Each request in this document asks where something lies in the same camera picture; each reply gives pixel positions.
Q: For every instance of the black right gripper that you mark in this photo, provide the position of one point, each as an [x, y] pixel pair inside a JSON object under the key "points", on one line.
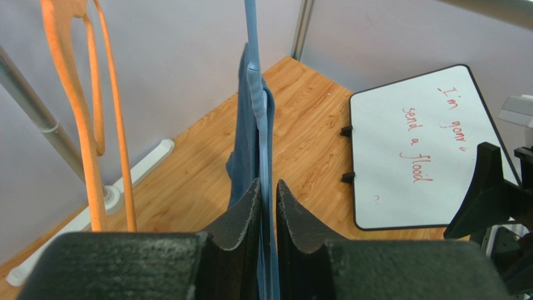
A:
{"points": [[491, 200]]}

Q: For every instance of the light blue wire hanger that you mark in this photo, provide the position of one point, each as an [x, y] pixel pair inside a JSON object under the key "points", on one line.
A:
{"points": [[259, 105]]}

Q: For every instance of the dark blue t shirt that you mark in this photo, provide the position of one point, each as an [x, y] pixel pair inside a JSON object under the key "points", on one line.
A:
{"points": [[243, 166]]}

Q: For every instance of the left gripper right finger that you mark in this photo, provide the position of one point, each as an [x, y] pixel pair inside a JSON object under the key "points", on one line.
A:
{"points": [[315, 262]]}

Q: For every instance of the orange plastic hanger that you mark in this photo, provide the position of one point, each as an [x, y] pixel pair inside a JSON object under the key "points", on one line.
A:
{"points": [[57, 17]]}

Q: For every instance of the white dry erase board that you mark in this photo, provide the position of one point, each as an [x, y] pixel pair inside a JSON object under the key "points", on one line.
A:
{"points": [[414, 148]]}

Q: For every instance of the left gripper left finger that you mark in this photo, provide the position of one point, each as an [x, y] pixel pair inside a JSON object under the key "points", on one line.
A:
{"points": [[218, 262]]}

